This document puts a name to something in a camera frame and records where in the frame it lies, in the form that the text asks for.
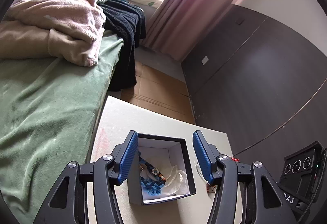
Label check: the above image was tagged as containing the black square jewelry box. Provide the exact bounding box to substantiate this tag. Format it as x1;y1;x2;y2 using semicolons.
128;133;196;206

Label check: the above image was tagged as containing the white lace organza pouch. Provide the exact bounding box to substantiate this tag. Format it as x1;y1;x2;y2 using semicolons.
161;165;189;196

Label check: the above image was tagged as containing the blue knitted flower bracelet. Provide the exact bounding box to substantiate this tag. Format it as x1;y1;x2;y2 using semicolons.
138;152;167;195

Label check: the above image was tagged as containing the green bed sheet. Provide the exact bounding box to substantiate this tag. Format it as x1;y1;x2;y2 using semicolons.
1;31;124;223

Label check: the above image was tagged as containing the dark wood wardrobe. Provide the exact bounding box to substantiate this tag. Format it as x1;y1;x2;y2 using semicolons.
182;5;326;177

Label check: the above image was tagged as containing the right pink curtain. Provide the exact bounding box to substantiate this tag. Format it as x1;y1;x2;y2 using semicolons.
141;0;234;61

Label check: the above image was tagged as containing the white wall socket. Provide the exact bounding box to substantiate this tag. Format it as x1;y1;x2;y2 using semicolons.
201;56;209;65

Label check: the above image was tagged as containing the black knitted blanket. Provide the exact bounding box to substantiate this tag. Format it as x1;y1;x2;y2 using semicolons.
99;0;146;92

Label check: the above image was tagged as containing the silver bangle ring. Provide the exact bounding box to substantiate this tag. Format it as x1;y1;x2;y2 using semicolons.
195;161;208;185

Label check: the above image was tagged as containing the pink fluffy blanket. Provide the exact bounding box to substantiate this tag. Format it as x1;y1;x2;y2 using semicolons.
1;0;106;67

